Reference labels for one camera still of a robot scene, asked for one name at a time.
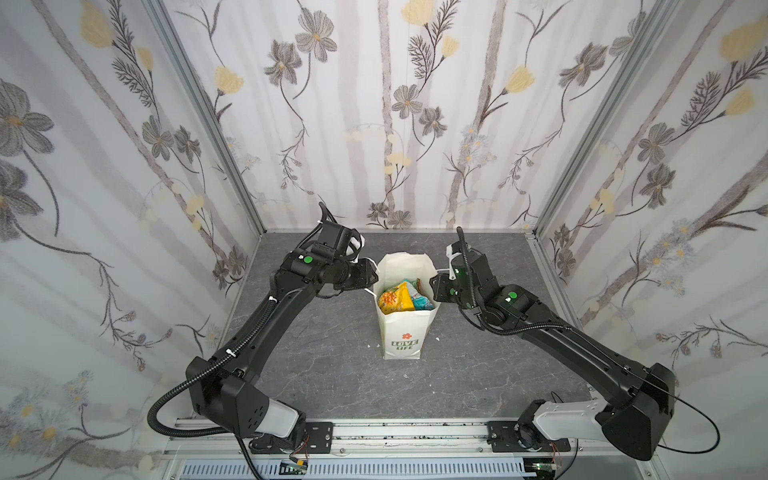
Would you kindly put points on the white paper shopping bag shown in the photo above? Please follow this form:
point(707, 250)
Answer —
point(403, 334)

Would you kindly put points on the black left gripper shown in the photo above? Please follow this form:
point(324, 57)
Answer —
point(358, 276)

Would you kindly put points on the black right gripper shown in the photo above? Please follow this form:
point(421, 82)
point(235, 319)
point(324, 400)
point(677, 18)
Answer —
point(445, 288)

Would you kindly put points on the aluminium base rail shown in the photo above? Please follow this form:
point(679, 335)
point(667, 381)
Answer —
point(452, 448)

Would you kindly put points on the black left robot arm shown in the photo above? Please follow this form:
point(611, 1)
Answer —
point(228, 396)

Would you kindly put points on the small green circuit board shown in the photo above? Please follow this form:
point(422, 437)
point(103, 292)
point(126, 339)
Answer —
point(293, 467)

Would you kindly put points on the teal candy bag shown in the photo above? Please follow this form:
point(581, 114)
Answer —
point(416, 300)

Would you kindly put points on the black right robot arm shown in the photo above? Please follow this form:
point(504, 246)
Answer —
point(635, 404)

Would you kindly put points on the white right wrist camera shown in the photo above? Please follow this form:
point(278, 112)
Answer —
point(452, 266)

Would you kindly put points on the yellow snack packet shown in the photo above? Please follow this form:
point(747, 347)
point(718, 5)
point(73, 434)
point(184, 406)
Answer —
point(391, 300)

